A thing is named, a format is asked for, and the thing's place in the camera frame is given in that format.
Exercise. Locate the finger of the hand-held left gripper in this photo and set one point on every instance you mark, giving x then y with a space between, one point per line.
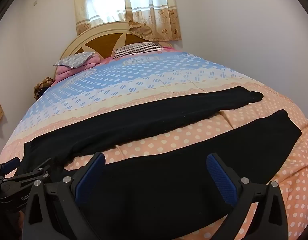
11 165
31 173

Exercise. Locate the pink folded blanket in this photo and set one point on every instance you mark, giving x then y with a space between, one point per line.
69 72

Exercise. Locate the cream wooden headboard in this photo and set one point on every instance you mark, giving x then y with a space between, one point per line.
101 40

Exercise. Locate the striped pillow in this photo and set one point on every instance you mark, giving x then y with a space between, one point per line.
137 50

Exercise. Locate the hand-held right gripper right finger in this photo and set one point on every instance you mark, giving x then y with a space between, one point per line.
222 180

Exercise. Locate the black pants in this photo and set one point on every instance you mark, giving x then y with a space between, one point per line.
144 125

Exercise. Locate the grey floral pillow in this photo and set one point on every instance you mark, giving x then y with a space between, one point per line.
74 60

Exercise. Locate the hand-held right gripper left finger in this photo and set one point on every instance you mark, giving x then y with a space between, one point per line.
90 178

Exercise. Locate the polka dot bedspread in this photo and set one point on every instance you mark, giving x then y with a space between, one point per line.
106 87

